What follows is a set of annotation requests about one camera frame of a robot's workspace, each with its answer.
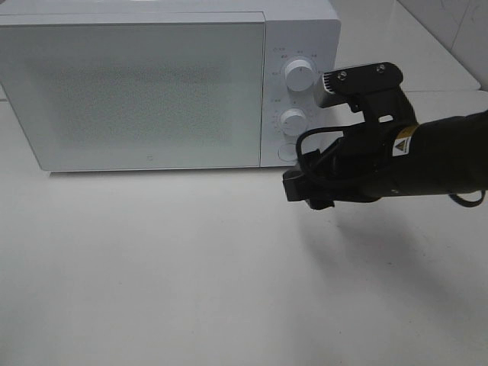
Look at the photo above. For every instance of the round door release button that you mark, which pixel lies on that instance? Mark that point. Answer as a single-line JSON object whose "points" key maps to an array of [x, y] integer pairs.
{"points": [[287, 152]]}

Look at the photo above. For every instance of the lower white timer knob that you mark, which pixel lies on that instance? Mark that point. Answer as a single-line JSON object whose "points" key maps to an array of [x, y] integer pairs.
{"points": [[293, 122]]}

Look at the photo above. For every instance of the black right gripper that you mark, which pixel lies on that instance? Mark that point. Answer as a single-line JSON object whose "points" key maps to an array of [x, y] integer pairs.
{"points": [[358, 166]]}

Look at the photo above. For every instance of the white microwave door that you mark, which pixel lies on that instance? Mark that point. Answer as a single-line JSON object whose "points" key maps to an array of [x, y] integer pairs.
{"points": [[137, 96]]}

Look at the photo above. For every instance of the upper white control knob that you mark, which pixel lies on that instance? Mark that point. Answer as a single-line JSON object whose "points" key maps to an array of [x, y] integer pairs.
{"points": [[299, 74]]}

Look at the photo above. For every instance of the white microwave oven body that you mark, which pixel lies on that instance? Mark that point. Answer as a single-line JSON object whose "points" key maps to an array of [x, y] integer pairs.
{"points": [[307, 29]]}

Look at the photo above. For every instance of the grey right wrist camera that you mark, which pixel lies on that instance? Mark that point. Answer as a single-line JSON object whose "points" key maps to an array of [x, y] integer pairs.
{"points": [[372, 89]]}

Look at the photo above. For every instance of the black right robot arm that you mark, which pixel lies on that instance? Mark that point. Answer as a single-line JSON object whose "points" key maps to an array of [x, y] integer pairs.
{"points": [[444, 157]]}

